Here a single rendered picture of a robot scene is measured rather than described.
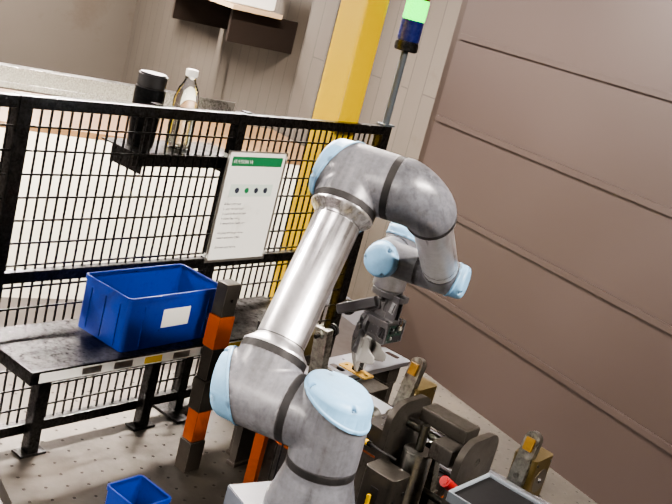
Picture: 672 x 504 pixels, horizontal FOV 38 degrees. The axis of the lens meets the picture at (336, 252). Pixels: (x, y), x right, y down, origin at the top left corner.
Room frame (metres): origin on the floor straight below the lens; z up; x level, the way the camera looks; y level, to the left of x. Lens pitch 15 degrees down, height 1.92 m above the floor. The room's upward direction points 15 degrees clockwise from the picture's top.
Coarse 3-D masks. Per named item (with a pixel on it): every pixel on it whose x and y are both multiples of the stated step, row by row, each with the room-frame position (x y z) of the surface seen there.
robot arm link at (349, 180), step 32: (320, 160) 1.67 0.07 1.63; (352, 160) 1.66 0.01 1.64; (384, 160) 1.66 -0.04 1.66; (320, 192) 1.64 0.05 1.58; (352, 192) 1.62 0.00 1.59; (384, 192) 1.63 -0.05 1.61; (320, 224) 1.60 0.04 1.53; (352, 224) 1.62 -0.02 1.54; (320, 256) 1.57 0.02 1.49; (288, 288) 1.54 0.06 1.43; (320, 288) 1.55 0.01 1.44; (288, 320) 1.50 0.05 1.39; (224, 352) 1.47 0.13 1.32; (256, 352) 1.45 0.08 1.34; (288, 352) 1.46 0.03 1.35; (224, 384) 1.43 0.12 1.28; (256, 384) 1.42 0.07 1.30; (288, 384) 1.42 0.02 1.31; (224, 416) 1.43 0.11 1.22; (256, 416) 1.40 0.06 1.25
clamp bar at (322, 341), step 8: (320, 328) 1.99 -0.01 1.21; (328, 328) 2.01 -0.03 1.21; (336, 328) 2.01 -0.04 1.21; (320, 336) 1.98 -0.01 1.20; (328, 336) 1.98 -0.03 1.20; (320, 344) 1.99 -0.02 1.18; (328, 344) 1.99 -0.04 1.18; (312, 352) 2.00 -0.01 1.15; (320, 352) 1.99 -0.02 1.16; (328, 352) 1.99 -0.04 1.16; (312, 360) 2.00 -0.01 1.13; (320, 360) 1.99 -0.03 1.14; (328, 360) 2.00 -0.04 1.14; (312, 368) 2.00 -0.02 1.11; (320, 368) 1.99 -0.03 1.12
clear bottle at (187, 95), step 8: (192, 72) 2.42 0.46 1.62; (184, 80) 2.42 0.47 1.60; (192, 80) 2.42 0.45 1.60; (184, 88) 2.41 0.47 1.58; (192, 88) 2.41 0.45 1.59; (176, 96) 2.41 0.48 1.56; (184, 96) 2.40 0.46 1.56; (192, 96) 2.41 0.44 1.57; (176, 104) 2.40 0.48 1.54; (184, 104) 2.40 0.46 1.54; (192, 104) 2.41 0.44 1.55; (176, 120) 2.40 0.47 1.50; (184, 120) 2.40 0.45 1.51; (168, 144) 2.40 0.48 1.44; (176, 144) 2.40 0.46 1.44; (184, 144) 2.41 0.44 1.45
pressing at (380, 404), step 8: (368, 392) 2.23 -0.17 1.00; (376, 400) 2.19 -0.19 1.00; (384, 408) 2.15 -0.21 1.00; (440, 464) 1.94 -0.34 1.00; (440, 472) 1.91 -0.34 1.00; (448, 472) 1.90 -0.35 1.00; (496, 472) 1.98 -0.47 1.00; (504, 480) 1.94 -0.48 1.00; (520, 488) 1.92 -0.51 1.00; (536, 496) 1.91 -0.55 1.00
